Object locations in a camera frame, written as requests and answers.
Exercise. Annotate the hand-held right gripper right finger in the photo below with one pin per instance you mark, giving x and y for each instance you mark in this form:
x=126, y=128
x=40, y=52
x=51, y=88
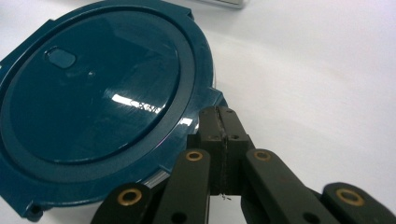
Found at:
x=233, y=137

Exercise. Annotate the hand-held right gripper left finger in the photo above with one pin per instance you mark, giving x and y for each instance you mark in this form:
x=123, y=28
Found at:
x=214, y=137

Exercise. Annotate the clear rectangular lidded container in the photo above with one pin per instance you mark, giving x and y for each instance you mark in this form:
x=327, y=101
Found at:
x=227, y=3

